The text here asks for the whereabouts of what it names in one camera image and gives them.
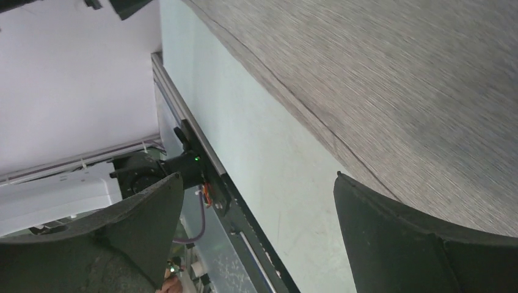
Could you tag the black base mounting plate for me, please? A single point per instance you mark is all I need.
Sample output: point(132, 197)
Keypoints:
point(234, 249)

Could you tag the aluminium frame rail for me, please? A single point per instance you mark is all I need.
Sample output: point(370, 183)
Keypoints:
point(180, 109)

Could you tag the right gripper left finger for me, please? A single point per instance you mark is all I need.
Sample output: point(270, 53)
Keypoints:
point(121, 248)

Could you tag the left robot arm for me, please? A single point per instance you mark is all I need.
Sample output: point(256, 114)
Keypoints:
point(79, 115)

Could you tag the grey cloth napkin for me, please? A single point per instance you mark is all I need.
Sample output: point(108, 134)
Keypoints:
point(417, 99)

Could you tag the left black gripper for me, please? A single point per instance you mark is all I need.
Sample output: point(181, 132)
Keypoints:
point(123, 8)

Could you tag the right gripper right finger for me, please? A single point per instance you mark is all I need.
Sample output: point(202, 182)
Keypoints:
point(393, 247)

